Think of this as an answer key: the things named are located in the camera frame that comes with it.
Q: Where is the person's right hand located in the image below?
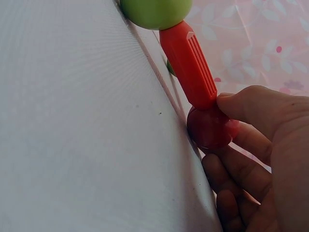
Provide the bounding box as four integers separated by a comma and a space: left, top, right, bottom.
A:
201, 85, 309, 232

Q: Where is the dark red ball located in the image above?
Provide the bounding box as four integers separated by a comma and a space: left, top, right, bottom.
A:
186, 104, 240, 150

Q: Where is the red ridged stick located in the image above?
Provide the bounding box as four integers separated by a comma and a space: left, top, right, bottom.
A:
158, 20, 218, 111

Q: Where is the dark green round piece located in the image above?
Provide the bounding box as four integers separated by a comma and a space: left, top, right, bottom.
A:
166, 58, 178, 77

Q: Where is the light green ball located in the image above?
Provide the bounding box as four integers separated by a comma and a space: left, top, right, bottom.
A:
119, 0, 193, 31

